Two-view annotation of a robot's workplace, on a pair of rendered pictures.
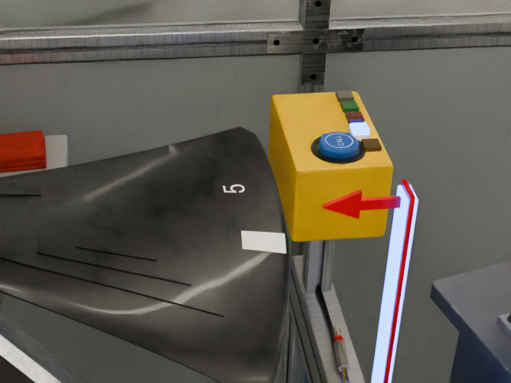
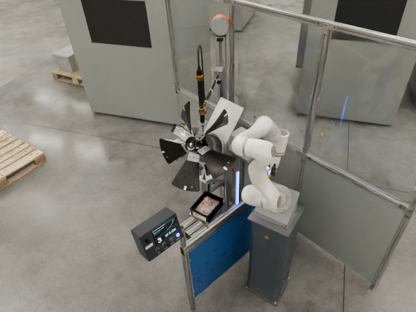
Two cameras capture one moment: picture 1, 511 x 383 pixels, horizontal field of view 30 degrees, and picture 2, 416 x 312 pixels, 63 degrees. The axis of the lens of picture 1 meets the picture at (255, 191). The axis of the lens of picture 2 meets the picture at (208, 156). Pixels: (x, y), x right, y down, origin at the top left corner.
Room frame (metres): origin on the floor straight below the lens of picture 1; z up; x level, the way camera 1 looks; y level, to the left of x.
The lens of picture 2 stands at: (-0.49, -1.50, 2.76)
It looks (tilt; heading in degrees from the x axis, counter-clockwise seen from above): 39 degrees down; 59
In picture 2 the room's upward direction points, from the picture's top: 3 degrees counter-clockwise
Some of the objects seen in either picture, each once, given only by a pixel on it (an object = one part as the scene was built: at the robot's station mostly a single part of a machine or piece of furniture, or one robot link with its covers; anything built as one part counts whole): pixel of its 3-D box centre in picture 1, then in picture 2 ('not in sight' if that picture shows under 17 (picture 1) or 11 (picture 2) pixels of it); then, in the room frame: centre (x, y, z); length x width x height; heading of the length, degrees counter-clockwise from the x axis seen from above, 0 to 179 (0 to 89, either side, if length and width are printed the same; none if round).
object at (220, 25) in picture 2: not in sight; (220, 25); (1.04, 0.74, 1.88); 0.16 x 0.07 x 0.16; 134
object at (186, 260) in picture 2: not in sight; (189, 283); (0.06, -0.21, 0.39); 0.04 x 0.04 x 0.78; 9
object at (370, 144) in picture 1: (371, 144); not in sight; (0.83, -0.12, 1.08); 0.02 x 0.02 x 0.01; 9
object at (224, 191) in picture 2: not in sight; (224, 179); (0.83, 0.42, 0.58); 0.09 x 0.05 x 1.15; 99
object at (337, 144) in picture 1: (338, 146); not in sight; (0.83, -0.08, 1.08); 0.04 x 0.04 x 0.02
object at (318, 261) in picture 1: (319, 242); not in sight; (0.87, -0.07, 0.92); 0.03 x 0.03 x 0.12; 9
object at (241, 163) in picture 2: not in sight; (241, 181); (1.04, 0.44, 0.42); 0.04 x 0.04 x 0.83; 9
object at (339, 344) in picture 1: (341, 355); not in sight; (0.74, -0.10, 0.87); 0.08 x 0.01 x 0.01; 4
